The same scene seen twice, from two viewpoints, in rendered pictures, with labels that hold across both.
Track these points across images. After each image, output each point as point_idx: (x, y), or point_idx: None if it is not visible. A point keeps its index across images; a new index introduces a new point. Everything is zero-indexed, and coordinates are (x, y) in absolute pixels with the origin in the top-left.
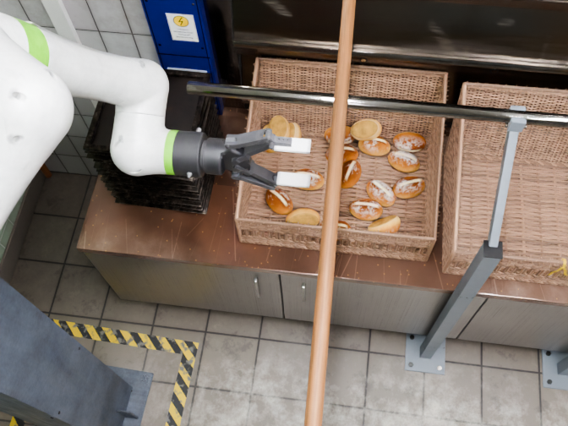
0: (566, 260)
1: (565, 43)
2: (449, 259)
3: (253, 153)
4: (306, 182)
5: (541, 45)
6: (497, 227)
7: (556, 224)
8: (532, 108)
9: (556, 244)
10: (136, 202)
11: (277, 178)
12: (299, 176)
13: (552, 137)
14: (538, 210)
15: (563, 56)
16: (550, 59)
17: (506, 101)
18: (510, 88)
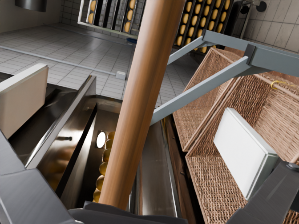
0: (293, 107)
1: (156, 200)
2: None
3: (0, 153)
4: (224, 119)
5: (159, 211)
6: (228, 67)
7: (283, 136)
8: (219, 203)
9: (293, 122)
10: None
11: (256, 171)
12: (224, 147)
13: (238, 188)
14: (285, 153)
15: (166, 198)
16: (170, 203)
17: (220, 219)
18: (206, 220)
